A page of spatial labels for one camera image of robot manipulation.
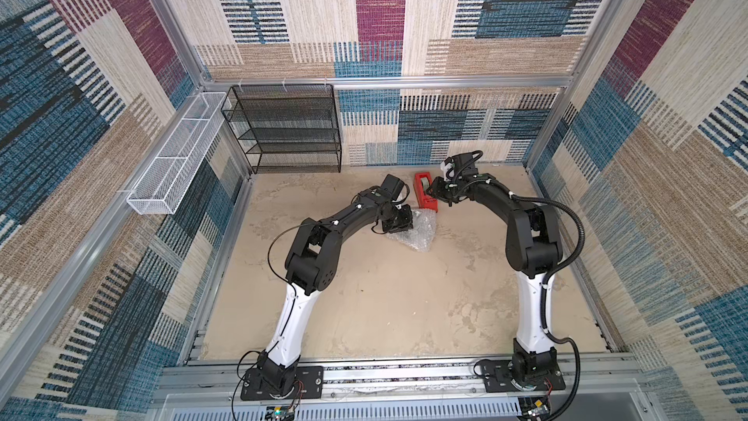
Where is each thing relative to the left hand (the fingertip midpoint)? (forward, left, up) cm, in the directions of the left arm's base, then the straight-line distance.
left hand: (416, 226), depth 97 cm
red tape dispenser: (+18, -4, +2) cm, 18 cm away
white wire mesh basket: (-5, +64, +29) cm, 70 cm away
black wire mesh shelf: (+34, +45, +14) cm, 59 cm away
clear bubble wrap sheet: (-3, -2, +1) cm, 4 cm away
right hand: (+12, -7, +2) cm, 14 cm away
